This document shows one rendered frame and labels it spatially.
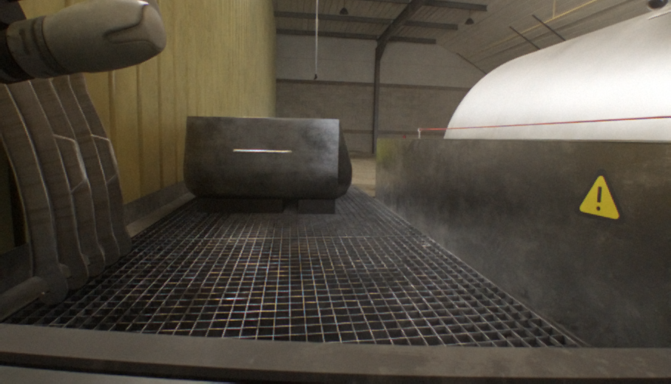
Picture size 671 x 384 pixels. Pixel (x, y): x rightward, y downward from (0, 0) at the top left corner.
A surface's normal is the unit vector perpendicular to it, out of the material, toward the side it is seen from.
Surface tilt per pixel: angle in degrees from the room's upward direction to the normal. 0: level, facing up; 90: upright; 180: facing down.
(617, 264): 90
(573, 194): 90
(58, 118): 90
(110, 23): 90
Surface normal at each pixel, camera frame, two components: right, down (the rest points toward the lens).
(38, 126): 0.13, 0.11
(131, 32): 0.42, 0.44
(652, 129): -0.94, -0.31
